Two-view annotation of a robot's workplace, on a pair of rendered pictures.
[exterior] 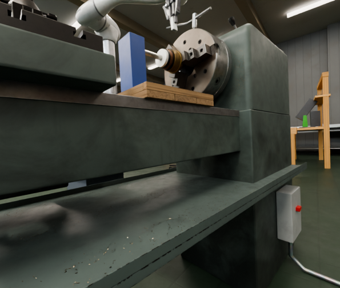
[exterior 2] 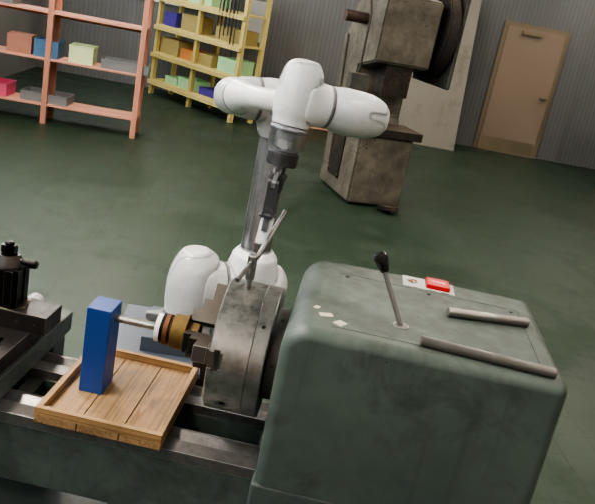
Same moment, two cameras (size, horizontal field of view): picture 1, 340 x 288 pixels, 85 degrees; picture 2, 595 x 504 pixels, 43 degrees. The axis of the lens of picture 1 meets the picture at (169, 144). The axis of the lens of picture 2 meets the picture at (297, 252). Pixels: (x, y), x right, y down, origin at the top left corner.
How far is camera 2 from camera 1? 180 cm
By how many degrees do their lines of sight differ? 48
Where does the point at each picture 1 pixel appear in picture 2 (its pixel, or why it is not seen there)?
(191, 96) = (108, 430)
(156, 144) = (45, 467)
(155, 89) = (46, 415)
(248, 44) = (279, 373)
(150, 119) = (40, 440)
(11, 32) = not seen: outside the picture
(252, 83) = (273, 442)
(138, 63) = (93, 346)
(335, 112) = not seen: outside the picture
